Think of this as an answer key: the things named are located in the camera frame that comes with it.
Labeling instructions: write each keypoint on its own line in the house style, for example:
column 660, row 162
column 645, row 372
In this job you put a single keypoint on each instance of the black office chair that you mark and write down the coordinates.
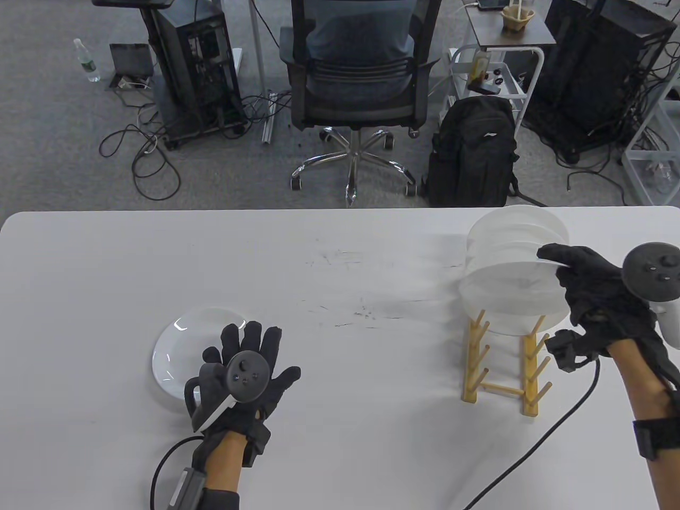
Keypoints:
column 361, row 114

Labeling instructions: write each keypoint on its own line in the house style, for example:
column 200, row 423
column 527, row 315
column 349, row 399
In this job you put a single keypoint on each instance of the person's left forearm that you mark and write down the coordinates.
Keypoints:
column 223, row 462

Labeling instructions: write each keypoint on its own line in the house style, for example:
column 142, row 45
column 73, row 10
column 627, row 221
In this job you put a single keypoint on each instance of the black backpack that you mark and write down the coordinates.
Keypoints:
column 473, row 154

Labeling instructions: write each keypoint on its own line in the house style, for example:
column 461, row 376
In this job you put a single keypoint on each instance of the clear water bottle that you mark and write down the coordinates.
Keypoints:
column 87, row 61

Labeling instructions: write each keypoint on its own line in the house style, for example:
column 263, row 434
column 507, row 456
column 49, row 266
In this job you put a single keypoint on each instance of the wooden dish rack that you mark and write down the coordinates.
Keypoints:
column 469, row 382

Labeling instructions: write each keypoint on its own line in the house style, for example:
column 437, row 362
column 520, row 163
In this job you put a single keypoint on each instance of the person's right hand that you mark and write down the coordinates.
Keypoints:
column 600, row 297

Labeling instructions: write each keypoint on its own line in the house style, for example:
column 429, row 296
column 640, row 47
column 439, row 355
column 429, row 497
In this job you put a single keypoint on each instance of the beige bowl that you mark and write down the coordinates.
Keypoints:
column 516, row 21

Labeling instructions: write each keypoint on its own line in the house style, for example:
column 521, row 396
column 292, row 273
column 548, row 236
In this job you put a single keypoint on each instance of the white side cart brown top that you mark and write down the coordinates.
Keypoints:
column 494, row 34

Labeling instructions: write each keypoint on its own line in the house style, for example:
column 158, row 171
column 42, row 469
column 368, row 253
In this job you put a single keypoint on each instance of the yellow bottle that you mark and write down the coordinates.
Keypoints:
column 479, row 66

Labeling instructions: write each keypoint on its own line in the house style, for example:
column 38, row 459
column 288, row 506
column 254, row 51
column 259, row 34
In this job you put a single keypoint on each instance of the white table leg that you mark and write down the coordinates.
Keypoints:
column 258, row 48

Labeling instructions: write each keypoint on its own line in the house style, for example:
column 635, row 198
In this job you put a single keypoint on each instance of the black round controller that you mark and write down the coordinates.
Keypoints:
column 651, row 271
column 247, row 376

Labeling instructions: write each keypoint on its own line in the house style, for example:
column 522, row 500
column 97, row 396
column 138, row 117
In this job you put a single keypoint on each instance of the dark phone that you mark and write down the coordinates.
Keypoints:
column 491, row 5

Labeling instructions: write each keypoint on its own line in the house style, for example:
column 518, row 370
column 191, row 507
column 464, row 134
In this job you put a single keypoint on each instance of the person's left hand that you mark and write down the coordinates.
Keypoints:
column 252, row 334

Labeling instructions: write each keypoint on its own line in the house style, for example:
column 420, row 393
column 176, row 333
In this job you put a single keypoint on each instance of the black flat device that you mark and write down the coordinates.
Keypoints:
column 483, row 87

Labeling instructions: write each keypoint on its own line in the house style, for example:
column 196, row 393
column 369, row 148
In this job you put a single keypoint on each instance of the black computer tower cart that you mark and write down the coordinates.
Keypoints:
column 600, row 69

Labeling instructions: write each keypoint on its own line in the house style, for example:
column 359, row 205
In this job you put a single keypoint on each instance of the person's right forearm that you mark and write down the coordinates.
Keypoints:
column 643, row 388

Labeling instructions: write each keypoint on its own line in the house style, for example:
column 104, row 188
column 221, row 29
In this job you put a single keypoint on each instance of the black computer tower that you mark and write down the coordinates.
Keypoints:
column 191, row 58

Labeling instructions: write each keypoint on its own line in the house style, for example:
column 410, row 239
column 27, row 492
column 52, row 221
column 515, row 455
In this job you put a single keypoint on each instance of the aluminium profile bar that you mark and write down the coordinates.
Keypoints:
column 268, row 127

